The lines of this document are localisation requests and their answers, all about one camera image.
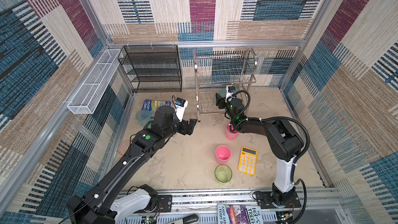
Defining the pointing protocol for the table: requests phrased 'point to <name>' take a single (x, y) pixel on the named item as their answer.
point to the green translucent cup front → (223, 173)
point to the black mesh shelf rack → (152, 68)
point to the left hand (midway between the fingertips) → (189, 115)
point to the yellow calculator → (247, 160)
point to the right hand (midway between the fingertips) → (221, 93)
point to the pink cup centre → (223, 154)
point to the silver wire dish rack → (213, 73)
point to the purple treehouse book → (239, 214)
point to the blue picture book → (151, 106)
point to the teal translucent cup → (222, 91)
